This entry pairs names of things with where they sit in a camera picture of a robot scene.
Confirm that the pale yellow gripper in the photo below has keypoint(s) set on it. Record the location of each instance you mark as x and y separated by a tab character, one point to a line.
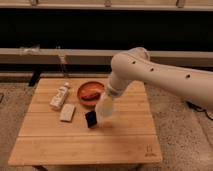
107	100

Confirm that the black eraser block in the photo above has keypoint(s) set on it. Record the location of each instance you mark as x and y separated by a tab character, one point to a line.
91	118

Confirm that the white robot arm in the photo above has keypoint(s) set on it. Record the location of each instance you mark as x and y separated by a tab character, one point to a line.
192	85

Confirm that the grey metal rail beam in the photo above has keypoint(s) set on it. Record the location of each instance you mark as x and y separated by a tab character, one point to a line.
99	57

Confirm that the white rectangular sponge block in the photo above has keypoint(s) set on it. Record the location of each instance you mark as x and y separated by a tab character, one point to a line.
67	112

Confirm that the wooden table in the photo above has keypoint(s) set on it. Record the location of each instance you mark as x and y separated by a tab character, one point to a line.
128	136

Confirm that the orange plate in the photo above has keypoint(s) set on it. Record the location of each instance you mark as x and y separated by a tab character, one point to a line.
89	93

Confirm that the brown sausage on plate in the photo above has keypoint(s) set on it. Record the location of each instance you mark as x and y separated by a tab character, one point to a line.
91	96

